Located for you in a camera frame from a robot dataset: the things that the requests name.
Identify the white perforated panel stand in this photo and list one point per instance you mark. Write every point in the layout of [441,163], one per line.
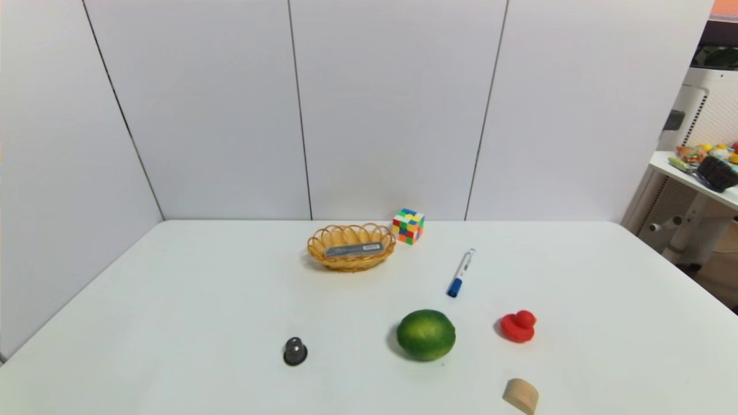
[712,109]

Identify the dark woven basket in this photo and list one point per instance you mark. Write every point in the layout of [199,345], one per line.
[716,174]

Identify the black round knob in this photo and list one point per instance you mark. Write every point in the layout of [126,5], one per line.
[295,351]

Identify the grey rectangular box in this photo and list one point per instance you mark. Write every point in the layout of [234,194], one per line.
[354,249]

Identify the green lime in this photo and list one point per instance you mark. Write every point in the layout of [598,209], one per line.
[425,335]

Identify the yellow woven basket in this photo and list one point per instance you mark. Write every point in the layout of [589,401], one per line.
[351,264]

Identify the red rubber duck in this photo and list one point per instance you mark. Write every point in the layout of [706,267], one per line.
[516,328]

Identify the white side table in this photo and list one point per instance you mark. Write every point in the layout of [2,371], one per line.
[700,193]

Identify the blue and white marker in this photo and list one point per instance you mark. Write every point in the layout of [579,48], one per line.
[462,271]

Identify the colourful snack packs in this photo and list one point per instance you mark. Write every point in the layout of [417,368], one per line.
[693,154]

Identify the curved wooden block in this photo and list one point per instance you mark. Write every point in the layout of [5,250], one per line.
[521,395]

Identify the multicoloured puzzle cube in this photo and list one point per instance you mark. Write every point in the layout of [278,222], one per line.
[408,226]

